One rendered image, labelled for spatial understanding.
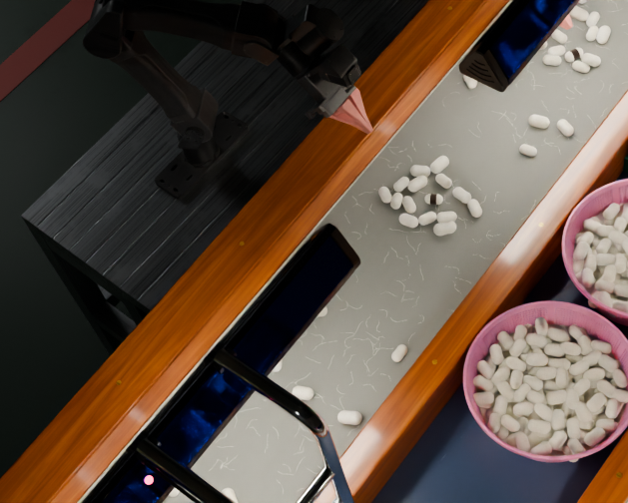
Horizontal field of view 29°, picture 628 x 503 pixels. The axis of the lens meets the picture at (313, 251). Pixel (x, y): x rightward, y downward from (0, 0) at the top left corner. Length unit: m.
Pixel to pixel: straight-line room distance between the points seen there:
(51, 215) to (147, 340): 0.42
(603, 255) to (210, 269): 0.65
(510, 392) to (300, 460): 0.34
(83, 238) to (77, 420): 0.43
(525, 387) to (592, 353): 0.12
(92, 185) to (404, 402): 0.79
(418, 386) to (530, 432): 0.18
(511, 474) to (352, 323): 0.35
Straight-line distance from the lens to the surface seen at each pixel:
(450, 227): 2.04
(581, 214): 2.06
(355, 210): 2.10
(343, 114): 2.06
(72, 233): 2.30
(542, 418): 1.91
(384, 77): 2.24
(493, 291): 1.97
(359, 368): 1.95
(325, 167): 2.13
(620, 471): 1.85
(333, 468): 1.63
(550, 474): 1.94
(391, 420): 1.88
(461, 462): 1.94
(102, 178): 2.35
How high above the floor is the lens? 2.48
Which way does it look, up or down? 57 degrees down
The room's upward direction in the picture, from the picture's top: 16 degrees counter-clockwise
